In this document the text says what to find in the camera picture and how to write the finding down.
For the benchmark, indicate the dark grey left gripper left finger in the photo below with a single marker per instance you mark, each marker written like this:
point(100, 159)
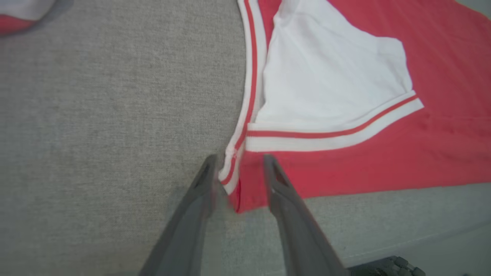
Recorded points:
point(188, 230)

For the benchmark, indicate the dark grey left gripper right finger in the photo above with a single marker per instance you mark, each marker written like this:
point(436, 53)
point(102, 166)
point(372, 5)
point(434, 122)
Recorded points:
point(299, 237)

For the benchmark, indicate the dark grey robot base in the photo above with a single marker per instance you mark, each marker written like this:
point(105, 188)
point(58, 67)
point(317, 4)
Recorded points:
point(387, 267)

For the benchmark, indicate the red shorts with white trim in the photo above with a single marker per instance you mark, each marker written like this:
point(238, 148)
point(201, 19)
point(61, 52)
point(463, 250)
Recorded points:
point(383, 165)

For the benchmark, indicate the red garment with white collar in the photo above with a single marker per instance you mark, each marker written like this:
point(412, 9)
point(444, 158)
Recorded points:
point(15, 15)

